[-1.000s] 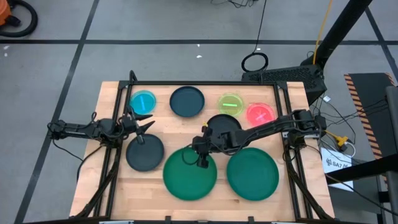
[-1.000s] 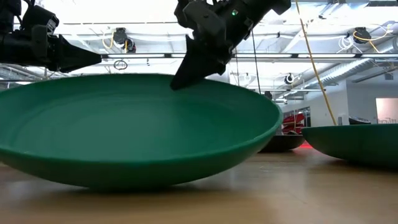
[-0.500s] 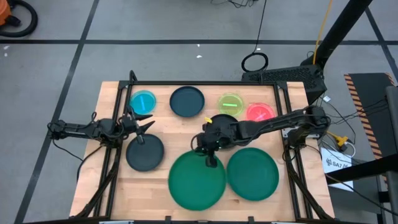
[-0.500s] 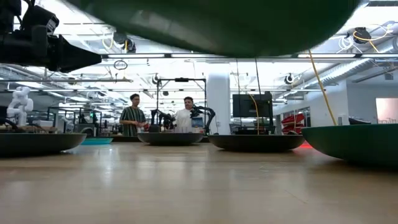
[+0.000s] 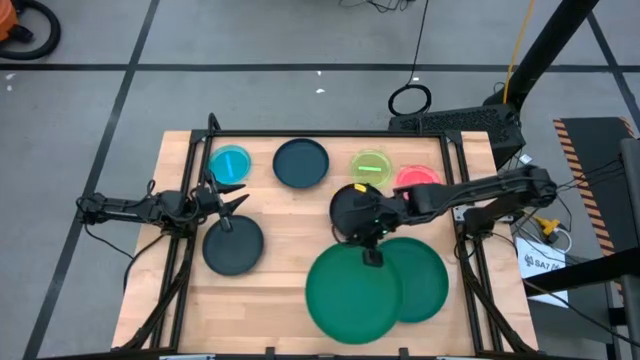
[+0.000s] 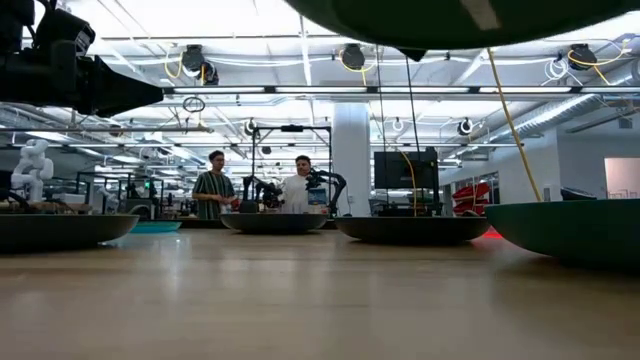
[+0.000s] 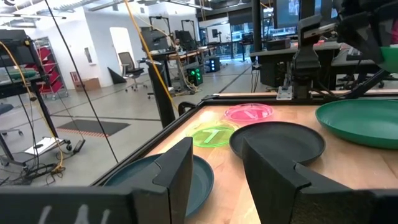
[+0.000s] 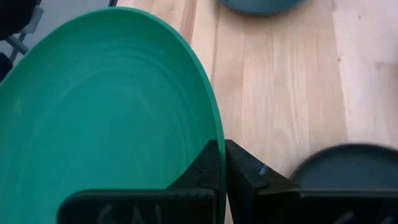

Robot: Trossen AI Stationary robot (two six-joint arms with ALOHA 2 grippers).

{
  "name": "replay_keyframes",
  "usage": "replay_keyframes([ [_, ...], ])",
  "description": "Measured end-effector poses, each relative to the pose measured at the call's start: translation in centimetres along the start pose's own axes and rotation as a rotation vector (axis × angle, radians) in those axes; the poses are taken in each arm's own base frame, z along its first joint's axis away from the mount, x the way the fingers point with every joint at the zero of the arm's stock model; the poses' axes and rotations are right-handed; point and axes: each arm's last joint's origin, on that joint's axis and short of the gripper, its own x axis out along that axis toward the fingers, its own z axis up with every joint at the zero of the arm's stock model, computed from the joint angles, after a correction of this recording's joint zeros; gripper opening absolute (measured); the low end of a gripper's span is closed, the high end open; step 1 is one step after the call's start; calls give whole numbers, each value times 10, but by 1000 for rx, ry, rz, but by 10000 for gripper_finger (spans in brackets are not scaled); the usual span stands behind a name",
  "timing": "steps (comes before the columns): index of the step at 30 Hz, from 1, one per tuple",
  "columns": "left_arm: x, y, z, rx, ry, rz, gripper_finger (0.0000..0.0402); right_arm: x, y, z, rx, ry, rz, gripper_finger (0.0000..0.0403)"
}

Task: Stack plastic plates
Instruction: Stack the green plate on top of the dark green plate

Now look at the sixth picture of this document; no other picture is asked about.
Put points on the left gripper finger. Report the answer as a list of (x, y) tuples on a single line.
[(112, 107), (120, 85)]

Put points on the dark green bowl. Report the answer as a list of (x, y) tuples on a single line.
[(450, 25)]

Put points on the translucent cyan plastic plate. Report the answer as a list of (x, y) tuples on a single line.
[(160, 227)]

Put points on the dark grey plastic plate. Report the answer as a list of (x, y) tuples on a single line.
[(60, 230)]

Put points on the black tabletop robot arm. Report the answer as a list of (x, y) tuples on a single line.
[(335, 180), (267, 192)]

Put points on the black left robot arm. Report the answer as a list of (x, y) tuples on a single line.
[(12, 20)]

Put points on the grey ceiling pipe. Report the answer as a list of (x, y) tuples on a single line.
[(100, 129)]

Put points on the white humanoid robot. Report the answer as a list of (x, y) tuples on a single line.
[(32, 170)]

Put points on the long ceiling light bar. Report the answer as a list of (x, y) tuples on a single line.
[(320, 90)]

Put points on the black monitor screen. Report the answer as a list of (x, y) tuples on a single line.
[(395, 170)]

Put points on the white structural column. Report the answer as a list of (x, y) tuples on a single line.
[(351, 160)]

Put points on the person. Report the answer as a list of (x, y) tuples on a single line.
[(214, 192), (296, 192)]

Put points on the black equipment stand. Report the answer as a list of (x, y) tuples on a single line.
[(395, 205)]

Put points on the black chair back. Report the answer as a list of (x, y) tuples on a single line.
[(577, 194)]

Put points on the large green plastic plate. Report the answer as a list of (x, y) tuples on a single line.
[(575, 230)]

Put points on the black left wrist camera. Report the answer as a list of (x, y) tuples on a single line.
[(65, 30)]

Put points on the black metal frame stand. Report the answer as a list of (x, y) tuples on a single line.
[(292, 128)]

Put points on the silver ventilation duct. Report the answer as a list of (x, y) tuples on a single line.
[(560, 117)]

